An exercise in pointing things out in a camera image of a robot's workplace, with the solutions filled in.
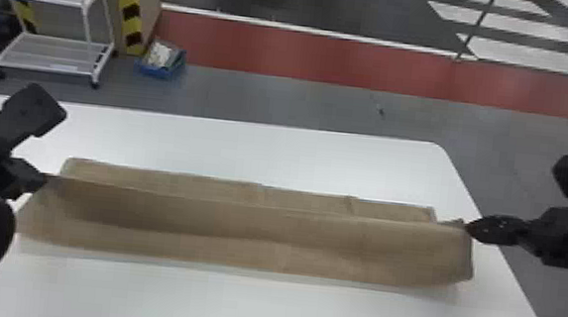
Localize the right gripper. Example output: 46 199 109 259
462 196 568 270

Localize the beige towel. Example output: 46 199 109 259
12 152 483 295

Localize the blue basket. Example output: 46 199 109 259
133 35 189 82

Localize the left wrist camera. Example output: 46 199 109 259
0 78 71 157

